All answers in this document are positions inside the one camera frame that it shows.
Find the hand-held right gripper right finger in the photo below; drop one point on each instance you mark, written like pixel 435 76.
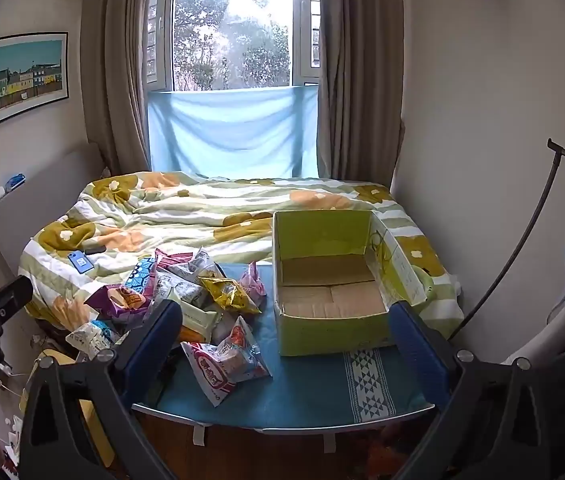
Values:
pixel 417 347

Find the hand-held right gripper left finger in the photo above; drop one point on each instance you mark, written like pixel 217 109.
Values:
pixel 155 332

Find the green white snack packet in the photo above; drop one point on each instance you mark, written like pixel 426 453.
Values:
pixel 198 316

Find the purple snack packet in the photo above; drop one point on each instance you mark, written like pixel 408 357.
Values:
pixel 120 301

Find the light blue snack packet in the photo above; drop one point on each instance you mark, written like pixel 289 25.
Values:
pixel 90 338

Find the red white snack packet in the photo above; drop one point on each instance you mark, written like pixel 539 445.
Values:
pixel 246 346
pixel 207 372

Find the green cardboard box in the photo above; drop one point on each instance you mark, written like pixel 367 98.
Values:
pixel 332 305

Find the white printed snack packet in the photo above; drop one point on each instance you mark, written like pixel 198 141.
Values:
pixel 182 291

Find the blue patterned snack packet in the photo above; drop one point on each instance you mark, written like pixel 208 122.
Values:
pixel 142 274

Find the pink striped snack packet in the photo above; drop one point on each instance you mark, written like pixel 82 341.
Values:
pixel 172 258

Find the grey crinkled snack packet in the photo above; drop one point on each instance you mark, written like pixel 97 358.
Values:
pixel 197 265

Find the gold snack packet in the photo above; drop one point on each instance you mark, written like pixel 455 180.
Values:
pixel 227 294

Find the blue phone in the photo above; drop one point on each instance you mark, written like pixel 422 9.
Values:
pixel 80 262

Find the blue white small object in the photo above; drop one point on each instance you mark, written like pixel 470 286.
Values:
pixel 15 182

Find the grey bed headboard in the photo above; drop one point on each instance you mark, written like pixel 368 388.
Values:
pixel 37 195

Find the pink white snack packet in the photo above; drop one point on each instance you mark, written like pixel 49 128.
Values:
pixel 252 282

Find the blue patterned table mat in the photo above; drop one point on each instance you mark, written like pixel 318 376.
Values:
pixel 302 385

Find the floral striped blanket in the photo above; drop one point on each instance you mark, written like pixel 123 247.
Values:
pixel 202 210

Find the framed houses picture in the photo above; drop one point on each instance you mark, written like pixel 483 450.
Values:
pixel 25 77

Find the light blue cloth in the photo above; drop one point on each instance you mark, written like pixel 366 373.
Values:
pixel 232 125

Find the brown curtain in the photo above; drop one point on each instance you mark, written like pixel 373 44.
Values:
pixel 112 60
pixel 357 75

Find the window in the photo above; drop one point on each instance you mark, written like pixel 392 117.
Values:
pixel 232 25

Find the white wall socket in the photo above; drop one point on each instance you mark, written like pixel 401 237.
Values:
pixel 3 378

